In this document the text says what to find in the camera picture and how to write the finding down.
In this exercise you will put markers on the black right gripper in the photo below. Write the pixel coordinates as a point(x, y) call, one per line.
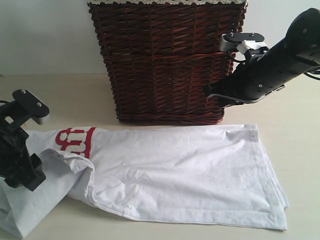
point(249, 82)

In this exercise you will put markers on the dark brown wicker basket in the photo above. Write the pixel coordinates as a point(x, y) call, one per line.
point(159, 57)

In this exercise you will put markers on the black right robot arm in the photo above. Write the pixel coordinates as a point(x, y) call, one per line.
point(298, 52)

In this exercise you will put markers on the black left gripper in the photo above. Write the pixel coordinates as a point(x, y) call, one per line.
point(17, 167)

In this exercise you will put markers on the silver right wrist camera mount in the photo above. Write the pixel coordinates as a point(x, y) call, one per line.
point(243, 42)

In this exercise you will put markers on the white shirt with red lettering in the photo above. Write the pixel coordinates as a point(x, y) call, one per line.
point(209, 175)

